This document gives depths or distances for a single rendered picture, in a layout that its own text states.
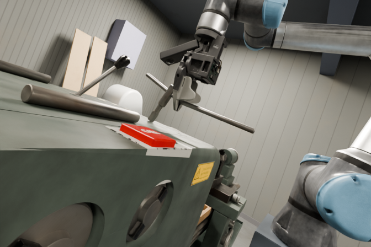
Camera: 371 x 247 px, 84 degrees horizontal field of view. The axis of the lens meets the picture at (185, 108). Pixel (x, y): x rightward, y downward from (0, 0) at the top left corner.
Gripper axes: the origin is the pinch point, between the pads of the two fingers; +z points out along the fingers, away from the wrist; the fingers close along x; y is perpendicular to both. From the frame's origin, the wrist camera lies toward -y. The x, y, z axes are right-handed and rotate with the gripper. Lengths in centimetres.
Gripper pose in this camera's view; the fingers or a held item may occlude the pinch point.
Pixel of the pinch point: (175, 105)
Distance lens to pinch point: 54.1
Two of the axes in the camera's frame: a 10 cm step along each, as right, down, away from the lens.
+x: 4.2, 1.8, 8.9
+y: 8.4, 3.0, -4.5
